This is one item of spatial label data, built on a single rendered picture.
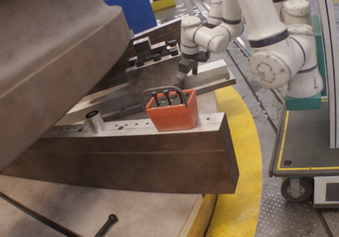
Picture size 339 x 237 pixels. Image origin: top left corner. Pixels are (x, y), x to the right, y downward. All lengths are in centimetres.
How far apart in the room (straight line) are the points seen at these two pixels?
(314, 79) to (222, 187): 65
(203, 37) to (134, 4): 525
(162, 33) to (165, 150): 230
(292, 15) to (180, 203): 112
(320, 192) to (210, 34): 95
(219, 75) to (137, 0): 424
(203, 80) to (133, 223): 137
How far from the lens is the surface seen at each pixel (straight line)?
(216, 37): 123
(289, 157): 157
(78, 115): 265
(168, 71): 231
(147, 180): 156
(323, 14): 129
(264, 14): 102
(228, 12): 129
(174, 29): 356
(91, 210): 170
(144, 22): 650
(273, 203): 179
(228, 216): 177
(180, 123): 126
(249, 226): 170
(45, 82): 143
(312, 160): 154
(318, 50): 134
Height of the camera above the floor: 134
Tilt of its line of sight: 26 degrees down
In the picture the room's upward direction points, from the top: 19 degrees counter-clockwise
